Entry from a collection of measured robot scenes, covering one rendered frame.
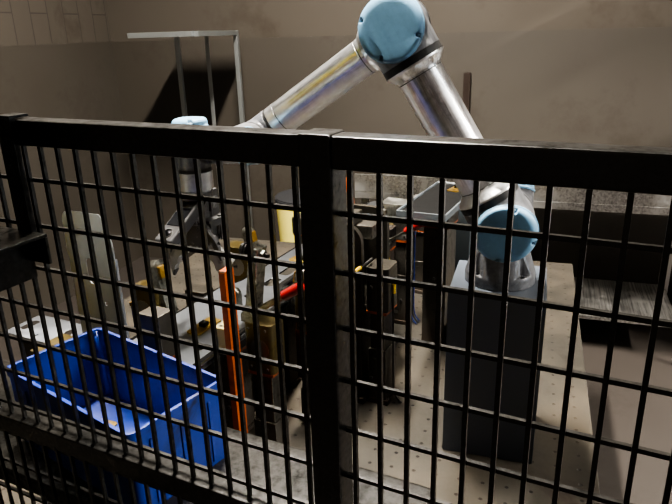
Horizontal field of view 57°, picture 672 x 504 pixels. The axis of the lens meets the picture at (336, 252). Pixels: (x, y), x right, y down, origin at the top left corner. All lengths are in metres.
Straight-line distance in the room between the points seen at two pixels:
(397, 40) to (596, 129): 2.91
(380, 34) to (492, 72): 2.81
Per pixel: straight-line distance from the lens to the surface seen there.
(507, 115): 3.93
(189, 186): 1.32
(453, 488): 1.44
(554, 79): 3.91
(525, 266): 1.36
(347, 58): 1.31
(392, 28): 1.13
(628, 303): 3.67
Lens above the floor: 1.62
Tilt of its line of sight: 20 degrees down
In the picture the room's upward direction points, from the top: 2 degrees counter-clockwise
